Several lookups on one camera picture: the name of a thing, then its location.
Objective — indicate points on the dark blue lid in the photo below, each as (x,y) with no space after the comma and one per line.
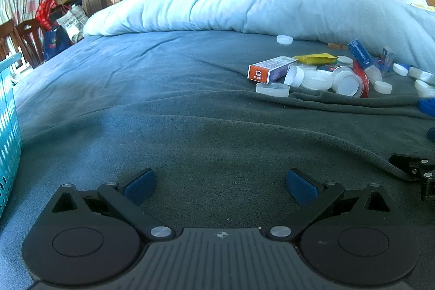
(427,107)

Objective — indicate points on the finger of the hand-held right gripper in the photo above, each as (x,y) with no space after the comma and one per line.
(413,165)

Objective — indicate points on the small blue box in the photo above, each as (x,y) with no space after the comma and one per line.
(388,57)

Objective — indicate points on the white printed shopping bag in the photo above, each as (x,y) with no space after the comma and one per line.
(73,23)

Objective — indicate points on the wide white jar lid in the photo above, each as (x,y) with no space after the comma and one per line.
(317,81)

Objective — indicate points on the blue white medicine box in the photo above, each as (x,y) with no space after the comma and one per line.
(361,54)

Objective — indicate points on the navy blue tote bag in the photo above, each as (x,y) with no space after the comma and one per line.
(56,43)

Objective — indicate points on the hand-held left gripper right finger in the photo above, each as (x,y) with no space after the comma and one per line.
(300,187)

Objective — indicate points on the translucent white jar lid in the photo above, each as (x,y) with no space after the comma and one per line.
(272,89)

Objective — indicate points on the yellow foil packet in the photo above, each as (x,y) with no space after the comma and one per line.
(314,58)

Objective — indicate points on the red packet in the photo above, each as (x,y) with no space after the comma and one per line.
(365,82)

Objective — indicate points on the light blue duvet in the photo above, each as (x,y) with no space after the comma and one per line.
(238,1)

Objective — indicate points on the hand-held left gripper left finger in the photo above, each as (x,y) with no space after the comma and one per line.
(139,187)

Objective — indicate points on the small white cap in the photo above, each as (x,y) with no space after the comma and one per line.
(383,87)
(284,39)
(421,73)
(424,88)

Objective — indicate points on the small white plastic jar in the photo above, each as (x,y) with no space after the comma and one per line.
(295,76)

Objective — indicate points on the brown wooden block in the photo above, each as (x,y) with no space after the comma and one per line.
(338,46)

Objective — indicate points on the white cap with blue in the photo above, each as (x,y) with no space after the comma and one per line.
(401,70)

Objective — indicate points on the cyan plastic basket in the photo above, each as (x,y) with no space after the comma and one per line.
(8,140)

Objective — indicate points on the orange purple medicine box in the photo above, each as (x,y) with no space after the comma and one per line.
(268,71)

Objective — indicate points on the red printed bag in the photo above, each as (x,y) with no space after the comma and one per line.
(46,9)

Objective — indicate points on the large white plastic jar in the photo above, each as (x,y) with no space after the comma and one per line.
(348,82)

